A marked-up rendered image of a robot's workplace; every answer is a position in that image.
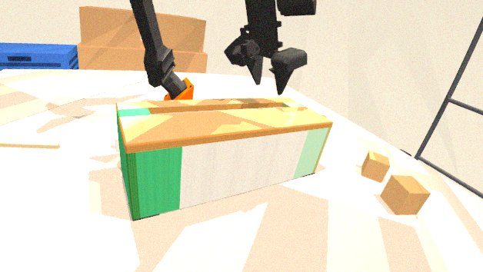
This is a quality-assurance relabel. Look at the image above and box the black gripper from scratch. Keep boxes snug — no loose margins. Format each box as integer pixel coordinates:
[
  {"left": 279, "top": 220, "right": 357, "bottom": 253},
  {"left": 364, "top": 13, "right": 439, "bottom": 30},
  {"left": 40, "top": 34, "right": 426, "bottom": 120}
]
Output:
[{"left": 244, "top": 17, "right": 308, "bottom": 96}]

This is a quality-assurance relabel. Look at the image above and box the tan wooden rod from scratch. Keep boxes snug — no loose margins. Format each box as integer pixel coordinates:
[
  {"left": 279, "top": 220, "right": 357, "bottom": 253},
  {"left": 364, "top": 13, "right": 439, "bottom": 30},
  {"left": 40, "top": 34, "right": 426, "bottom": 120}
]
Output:
[{"left": 0, "top": 142, "right": 60, "bottom": 148}]

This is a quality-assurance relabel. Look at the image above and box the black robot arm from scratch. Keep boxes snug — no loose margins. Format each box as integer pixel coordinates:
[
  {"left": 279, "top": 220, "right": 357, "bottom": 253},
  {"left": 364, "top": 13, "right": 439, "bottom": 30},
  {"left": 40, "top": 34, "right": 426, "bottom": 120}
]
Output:
[{"left": 129, "top": 0, "right": 317, "bottom": 101}]

